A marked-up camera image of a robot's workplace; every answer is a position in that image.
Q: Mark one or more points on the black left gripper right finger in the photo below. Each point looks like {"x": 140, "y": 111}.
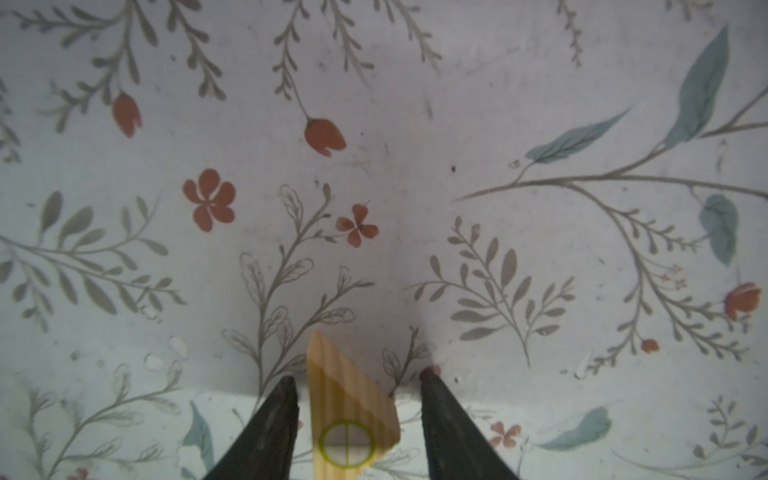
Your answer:
{"x": 455, "y": 447}

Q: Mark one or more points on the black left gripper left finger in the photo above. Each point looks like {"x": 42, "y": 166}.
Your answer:
{"x": 264, "y": 449}

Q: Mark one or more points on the natural wood triangle block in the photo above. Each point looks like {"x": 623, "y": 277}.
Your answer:
{"x": 353, "y": 422}

